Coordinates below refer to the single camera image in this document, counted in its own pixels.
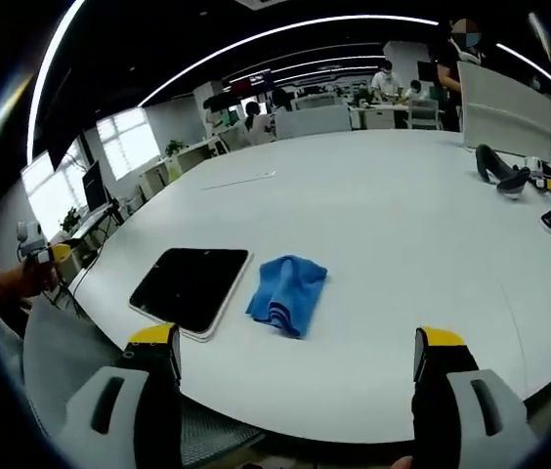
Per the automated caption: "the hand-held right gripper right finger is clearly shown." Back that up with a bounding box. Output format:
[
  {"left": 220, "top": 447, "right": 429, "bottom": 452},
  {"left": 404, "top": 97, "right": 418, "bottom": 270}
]
[{"left": 410, "top": 325, "right": 541, "bottom": 469}]

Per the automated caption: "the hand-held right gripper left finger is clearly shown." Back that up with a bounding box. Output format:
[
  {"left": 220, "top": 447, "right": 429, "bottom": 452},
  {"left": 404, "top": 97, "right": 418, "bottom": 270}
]
[{"left": 57, "top": 321, "right": 184, "bottom": 469}]

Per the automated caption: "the black tablet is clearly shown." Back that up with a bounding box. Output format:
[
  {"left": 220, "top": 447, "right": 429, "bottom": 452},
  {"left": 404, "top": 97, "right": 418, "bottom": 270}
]
[{"left": 128, "top": 247, "right": 255, "bottom": 343}]

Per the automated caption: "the blue cleaning cloth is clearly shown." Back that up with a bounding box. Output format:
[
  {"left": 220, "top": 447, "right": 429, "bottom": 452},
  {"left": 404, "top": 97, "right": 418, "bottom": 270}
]
[{"left": 245, "top": 255, "right": 330, "bottom": 341}]

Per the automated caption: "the person's left hand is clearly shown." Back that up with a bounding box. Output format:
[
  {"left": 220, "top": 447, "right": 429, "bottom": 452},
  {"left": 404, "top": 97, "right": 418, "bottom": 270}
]
[{"left": 20, "top": 263, "right": 62, "bottom": 300}]

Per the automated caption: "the grey mesh chair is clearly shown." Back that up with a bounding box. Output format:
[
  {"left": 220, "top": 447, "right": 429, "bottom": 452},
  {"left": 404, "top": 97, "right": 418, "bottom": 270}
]
[{"left": 21, "top": 300, "right": 268, "bottom": 458}]

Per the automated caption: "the black monitor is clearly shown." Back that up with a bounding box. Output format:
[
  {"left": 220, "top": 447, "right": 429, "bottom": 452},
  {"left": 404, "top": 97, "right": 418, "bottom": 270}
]
[{"left": 80, "top": 160, "right": 111, "bottom": 210}]

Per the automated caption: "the thin white strip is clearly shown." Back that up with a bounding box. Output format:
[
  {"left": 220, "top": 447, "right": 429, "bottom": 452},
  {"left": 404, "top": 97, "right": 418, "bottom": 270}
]
[{"left": 200, "top": 170, "right": 277, "bottom": 192}]

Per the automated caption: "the grey desk partition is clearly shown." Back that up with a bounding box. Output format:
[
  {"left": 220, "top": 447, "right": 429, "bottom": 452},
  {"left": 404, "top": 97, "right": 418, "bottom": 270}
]
[{"left": 274, "top": 104, "right": 354, "bottom": 142}]

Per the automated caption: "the white office chair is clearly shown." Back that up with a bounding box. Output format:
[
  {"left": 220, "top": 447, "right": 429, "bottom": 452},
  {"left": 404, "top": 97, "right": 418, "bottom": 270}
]
[{"left": 405, "top": 98, "right": 442, "bottom": 131}]

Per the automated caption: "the white board panel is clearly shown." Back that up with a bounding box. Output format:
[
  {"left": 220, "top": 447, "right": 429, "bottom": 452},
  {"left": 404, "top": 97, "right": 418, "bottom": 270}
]
[{"left": 456, "top": 60, "right": 551, "bottom": 163}]

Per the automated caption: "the red wall screen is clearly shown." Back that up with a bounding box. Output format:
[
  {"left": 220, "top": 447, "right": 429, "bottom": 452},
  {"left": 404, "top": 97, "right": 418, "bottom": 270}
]
[{"left": 228, "top": 69, "right": 275, "bottom": 98}]

